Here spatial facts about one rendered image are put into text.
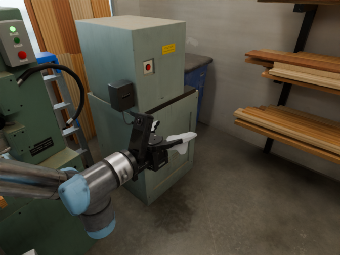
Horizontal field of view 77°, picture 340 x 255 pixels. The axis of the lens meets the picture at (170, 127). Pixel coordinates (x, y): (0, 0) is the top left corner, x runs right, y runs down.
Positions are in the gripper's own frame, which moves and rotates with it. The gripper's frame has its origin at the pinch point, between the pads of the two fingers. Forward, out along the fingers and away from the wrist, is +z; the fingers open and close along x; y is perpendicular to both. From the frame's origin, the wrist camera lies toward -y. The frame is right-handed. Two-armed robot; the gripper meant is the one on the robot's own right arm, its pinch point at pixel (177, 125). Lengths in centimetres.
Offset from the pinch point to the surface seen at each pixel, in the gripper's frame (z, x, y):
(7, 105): -29, -65, -4
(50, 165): -23, -73, 34
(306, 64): 132, 3, 10
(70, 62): 51, -191, 3
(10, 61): -22, -66, -20
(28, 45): -14, -66, -24
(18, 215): -44, -67, 47
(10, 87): -26, -64, -11
